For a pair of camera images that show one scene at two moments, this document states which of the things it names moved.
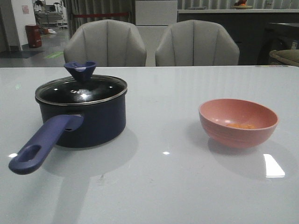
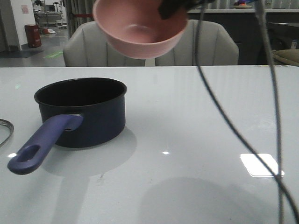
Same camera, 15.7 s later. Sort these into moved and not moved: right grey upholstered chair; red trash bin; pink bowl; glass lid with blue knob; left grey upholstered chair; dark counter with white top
Moved: glass lid with blue knob; pink bowl
Not moved: left grey upholstered chair; red trash bin; right grey upholstered chair; dark counter with white top
